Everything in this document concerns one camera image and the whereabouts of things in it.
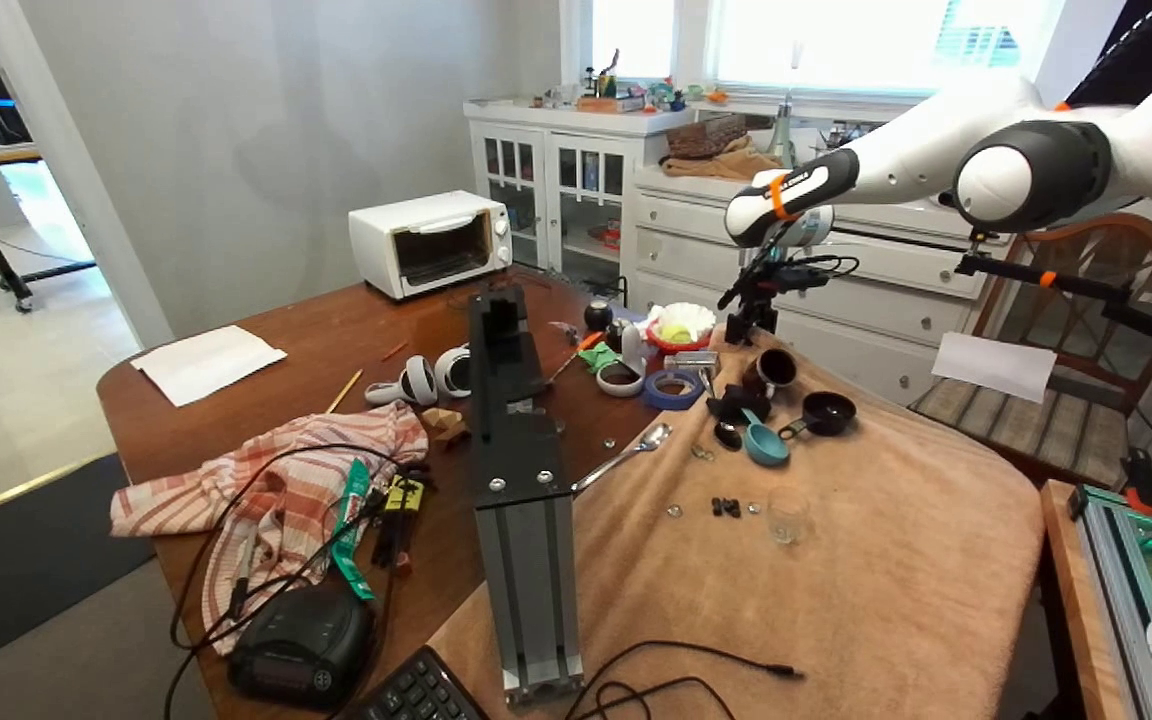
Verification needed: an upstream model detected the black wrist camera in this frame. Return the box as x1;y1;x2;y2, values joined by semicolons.
789;252;862;290

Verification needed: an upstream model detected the green strap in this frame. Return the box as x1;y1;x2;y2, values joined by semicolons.
328;457;380;606

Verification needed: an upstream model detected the aluminium extrusion stand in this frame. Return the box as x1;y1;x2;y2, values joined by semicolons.
462;280;589;708

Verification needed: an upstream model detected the clear drinking glass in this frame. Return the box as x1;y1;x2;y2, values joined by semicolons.
763;494;818;554

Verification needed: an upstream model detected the clear glass bottle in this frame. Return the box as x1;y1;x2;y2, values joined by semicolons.
763;90;799;171

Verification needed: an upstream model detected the dark floor mat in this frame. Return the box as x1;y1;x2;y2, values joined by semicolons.
0;453;159;688

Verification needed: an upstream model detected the white rimmed dark tape roll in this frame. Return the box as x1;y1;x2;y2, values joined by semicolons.
592;356;647;398

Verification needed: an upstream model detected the red striped cloth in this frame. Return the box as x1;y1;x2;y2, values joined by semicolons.
103;398;430;661

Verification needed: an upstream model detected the white framed window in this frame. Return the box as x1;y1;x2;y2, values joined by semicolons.
558;0;1071;110

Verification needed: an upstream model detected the black keyboard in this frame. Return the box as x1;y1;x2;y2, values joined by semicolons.
348;644;487;720

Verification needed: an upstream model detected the yellow black tool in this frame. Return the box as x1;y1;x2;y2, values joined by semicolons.
373;472;430;572

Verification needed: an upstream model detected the blue measuring cup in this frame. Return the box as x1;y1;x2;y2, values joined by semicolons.
731;402;795;472

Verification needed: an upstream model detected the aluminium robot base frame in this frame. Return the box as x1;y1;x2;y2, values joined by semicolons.
1071;478;1152;720

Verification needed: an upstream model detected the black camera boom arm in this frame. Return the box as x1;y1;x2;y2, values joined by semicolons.
953;232;1152;360

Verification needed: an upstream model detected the white glass door cabinet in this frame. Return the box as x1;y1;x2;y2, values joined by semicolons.
462;95;668;305

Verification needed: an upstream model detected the wooden platform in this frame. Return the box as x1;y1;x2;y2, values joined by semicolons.
1037;475;1139;720

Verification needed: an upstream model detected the brown woven basket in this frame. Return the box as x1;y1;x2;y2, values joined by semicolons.
663;110;752;164

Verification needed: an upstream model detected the red bowl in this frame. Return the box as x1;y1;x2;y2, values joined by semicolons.
645;301;725;377

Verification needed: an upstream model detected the tan terry towel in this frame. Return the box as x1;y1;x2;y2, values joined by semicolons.
424;337;1046;720

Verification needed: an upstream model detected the white toaster oven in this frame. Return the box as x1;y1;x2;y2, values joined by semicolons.
343;186;516;305

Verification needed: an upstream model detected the white drawer dresser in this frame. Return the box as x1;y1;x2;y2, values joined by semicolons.
622;164;1071;414

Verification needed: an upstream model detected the white paper sheet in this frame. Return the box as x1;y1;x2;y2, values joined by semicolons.
926;327;1060;407
126;321;290;410

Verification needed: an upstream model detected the orange handled screwdriver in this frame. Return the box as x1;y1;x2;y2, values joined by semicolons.
540;327;606;390

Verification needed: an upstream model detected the large black measuring cup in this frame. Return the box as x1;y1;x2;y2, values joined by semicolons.
774;387;858;438

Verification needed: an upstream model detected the wooden slatted chair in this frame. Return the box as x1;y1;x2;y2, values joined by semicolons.
905;213;1152;493

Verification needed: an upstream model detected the small black measuring cup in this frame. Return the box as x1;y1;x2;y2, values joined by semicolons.
704;378;773;457

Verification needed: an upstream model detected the wooden pencil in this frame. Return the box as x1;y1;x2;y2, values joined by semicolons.
323;367;368;414

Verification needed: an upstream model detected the small brown lump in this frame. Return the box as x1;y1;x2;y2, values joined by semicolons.
414;402;467;447

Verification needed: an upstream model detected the black box device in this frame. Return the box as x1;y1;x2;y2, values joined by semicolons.
467;283;537;356

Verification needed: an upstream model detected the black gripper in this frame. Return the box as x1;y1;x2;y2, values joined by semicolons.
721;256;833;351

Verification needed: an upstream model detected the small green toy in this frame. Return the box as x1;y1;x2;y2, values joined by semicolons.
576;341;622;377

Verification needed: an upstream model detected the thin black cable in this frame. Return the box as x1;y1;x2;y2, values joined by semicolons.
154;435;408;720
558;634;806;720

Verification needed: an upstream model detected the wooden board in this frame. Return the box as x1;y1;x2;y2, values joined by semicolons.
656;138;782;186

